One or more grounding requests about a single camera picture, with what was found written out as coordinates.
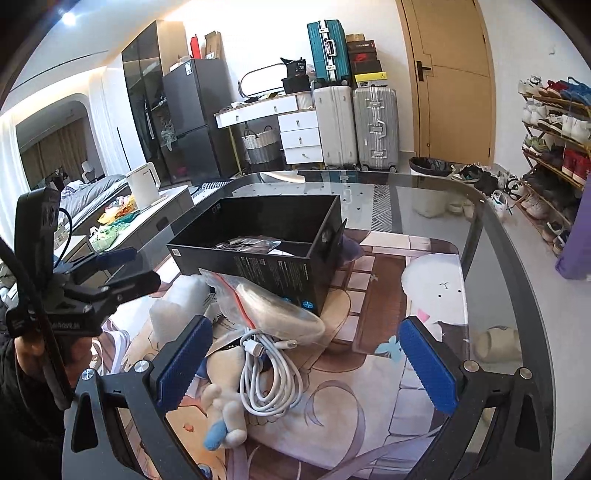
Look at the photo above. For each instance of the dark grey refrigerator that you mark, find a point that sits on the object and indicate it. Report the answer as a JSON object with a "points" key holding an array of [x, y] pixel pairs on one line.
{"points": [[198, 115]]}

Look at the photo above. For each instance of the white blue plush toy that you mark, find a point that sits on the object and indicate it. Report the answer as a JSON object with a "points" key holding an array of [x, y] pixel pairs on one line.
{"points": [[221, 401]]}

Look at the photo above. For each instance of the brown curtain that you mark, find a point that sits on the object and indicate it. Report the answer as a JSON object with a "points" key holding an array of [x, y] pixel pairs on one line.
{"points": [[55, 152]]}

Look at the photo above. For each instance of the oval mirror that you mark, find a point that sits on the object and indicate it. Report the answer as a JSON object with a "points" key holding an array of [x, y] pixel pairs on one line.
{"points": [[265, 78]]}

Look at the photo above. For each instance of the white dressing table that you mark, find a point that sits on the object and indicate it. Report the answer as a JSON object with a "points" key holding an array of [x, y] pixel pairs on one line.
{"points": [[258, 113]]}

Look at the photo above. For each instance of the beige slipper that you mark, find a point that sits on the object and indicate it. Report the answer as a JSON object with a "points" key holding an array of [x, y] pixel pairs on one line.
{"points": [[498, 344]]}

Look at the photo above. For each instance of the silver suitcase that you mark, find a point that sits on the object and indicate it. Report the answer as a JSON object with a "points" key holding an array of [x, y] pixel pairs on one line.
{"points": [[375, 129]]}

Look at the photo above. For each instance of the brown cardboard shoe box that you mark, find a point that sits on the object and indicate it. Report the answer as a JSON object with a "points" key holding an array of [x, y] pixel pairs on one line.
{"points": [[361, 38]]}

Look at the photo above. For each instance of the white suitcase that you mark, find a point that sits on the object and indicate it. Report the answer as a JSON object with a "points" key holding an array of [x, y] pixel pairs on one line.
{"points": [[334, 124]]}

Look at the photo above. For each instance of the teal suitcase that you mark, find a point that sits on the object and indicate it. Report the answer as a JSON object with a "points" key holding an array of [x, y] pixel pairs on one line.
{"points": [[328, 50]]}

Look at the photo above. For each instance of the bed with grey blanket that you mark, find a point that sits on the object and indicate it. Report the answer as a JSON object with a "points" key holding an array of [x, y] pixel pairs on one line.
{"points": [[92, 194]]}

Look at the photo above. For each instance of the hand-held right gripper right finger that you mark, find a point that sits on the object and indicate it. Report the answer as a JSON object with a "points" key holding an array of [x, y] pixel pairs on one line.
{"points": [[429, 369]]}

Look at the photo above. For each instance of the collection of shoes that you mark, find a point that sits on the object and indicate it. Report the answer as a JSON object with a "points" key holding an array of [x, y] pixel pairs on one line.
{"points": [[545, 120]]}

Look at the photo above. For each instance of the black bag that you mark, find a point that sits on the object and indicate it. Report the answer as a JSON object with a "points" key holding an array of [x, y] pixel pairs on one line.
{"points": [[295, 83]]}

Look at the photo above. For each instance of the clear plastic packet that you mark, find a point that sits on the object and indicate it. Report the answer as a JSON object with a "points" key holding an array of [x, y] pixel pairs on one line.
{"points": [[249, 243]]}

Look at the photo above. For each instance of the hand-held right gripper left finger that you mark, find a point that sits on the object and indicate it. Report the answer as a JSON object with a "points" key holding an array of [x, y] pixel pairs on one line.
{"points": [[184, 364]]}

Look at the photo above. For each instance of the white trash bin black liner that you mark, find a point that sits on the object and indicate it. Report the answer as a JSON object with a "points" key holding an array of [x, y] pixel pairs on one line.
{"points": [[431, 166]]}

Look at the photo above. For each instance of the white curtain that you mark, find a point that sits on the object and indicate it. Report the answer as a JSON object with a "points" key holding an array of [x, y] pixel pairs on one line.
{"points": [[11, 175]]}

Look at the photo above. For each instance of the white bubble wrap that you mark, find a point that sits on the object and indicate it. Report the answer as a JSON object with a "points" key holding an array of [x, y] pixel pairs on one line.
{"points": [[175, 304]]}

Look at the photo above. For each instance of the grey white low cabinet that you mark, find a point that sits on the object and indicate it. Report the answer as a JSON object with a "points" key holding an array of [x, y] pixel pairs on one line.
{"points": [[157, 217]]}

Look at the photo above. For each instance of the patterned floor rug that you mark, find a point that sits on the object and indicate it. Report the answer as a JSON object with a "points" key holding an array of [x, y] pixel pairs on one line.
{"points": [[381, 207]]}

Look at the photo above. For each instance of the person's left forearm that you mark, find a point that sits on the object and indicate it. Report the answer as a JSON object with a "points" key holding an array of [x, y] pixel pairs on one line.
{"points": [[18, 415]]}

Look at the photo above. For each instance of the printed cartoon desk mat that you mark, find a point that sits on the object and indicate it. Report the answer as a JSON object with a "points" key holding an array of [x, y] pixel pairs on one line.
{"points": [[369, 415]]}

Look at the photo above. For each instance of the black yellow shoe box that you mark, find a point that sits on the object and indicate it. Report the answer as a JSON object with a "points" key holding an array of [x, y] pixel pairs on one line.
{"points": [[368, 79]]}

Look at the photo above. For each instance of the grey white laundry basket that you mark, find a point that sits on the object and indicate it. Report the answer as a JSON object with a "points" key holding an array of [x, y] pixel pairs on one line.
{"points": [[262, 147]]}

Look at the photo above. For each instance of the red packet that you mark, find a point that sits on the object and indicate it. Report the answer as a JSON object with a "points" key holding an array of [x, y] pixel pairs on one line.
{"points": [[195, 47]]}

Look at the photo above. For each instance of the white electric kettle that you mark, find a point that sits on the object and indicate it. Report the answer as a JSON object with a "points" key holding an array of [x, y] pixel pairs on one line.
{"points": [[143, 184]]}

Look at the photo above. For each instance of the dark glass cabinet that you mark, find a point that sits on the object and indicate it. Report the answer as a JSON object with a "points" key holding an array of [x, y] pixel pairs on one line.
{"points": [[143, 92]]}

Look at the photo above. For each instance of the pile of colourful snack packets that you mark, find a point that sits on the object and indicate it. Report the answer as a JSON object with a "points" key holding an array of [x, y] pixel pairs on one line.
{"points": [[111, 221]]}

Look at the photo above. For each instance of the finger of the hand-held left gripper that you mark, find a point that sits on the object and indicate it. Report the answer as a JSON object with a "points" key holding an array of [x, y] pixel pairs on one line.
{"points": [[134, 282], [115, 256]]}

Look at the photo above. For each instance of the flat cardboard box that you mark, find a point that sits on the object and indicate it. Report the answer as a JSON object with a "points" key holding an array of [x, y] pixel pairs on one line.
{"points": [[213, 45]]}

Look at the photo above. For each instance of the white chair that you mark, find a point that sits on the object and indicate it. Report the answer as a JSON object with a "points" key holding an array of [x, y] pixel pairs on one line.
{"points": [[87, 170]]}

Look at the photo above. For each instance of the clear zip bag beige item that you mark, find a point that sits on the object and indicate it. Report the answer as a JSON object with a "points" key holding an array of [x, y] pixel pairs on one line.
{"points": [[277, 318]]}

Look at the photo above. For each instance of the person's left hand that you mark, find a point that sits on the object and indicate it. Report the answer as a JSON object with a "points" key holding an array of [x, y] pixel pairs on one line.
{"points": [[76, 355]]}

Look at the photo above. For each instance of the black red shoe box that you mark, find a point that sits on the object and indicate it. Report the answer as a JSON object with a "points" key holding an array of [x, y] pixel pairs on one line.
{"points": [[364, 57]]}

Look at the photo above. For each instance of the purple cloth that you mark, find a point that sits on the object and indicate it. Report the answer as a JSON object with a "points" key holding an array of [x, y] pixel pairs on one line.
{"points": [[577, 240]]}

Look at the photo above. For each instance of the wooden shoe rack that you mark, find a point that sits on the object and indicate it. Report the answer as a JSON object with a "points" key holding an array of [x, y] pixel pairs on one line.
{"points": [[558, 173]]}

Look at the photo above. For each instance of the wooden door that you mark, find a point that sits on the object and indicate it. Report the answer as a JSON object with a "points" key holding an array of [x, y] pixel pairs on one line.
{"points": [[452, 92]]}

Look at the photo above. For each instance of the black cardboard box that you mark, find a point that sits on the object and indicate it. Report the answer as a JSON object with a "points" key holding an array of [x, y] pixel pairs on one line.
{"points": [[258, 277]]}

